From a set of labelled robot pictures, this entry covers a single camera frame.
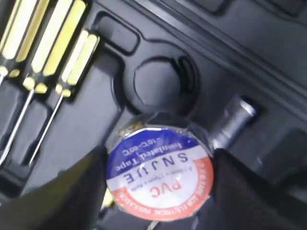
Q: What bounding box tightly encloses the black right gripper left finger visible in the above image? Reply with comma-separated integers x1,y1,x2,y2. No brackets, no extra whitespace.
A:
0,146,107,230

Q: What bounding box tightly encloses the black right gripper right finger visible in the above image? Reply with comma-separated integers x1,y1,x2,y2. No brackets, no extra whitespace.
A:
213,149,307,230

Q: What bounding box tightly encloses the PVC insulating tape roll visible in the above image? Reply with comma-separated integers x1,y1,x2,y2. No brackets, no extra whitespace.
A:
106,113,214,220

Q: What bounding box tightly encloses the black plastic tool case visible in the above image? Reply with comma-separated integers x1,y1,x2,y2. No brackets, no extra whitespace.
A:
0,0,307,230

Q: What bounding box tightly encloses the clear voltage tester screwdriver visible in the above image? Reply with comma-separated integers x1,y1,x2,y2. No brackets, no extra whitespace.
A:
143,97,257,219

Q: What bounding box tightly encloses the small yellow black screwdriver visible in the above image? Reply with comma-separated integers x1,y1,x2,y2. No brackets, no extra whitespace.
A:
24,30,100,166

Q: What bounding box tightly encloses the middle yellow black screwdriver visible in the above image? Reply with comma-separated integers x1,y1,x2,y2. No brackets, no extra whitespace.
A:
0,0,87,163

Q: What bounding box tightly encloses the large yellow black screwdriver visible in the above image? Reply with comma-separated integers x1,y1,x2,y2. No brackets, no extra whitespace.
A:
0,0,49,82

